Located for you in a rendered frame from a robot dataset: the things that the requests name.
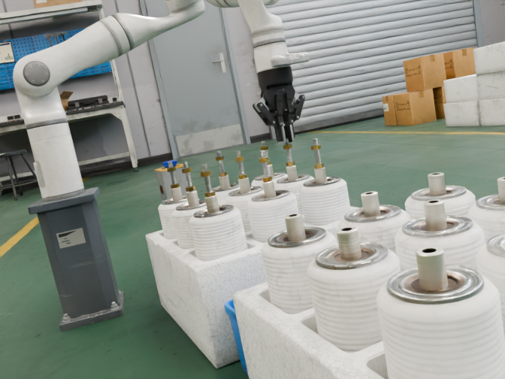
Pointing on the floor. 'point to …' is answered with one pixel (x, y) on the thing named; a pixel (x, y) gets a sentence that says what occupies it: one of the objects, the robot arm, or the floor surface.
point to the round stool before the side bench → (16, 173)
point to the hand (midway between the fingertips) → (285, 134)
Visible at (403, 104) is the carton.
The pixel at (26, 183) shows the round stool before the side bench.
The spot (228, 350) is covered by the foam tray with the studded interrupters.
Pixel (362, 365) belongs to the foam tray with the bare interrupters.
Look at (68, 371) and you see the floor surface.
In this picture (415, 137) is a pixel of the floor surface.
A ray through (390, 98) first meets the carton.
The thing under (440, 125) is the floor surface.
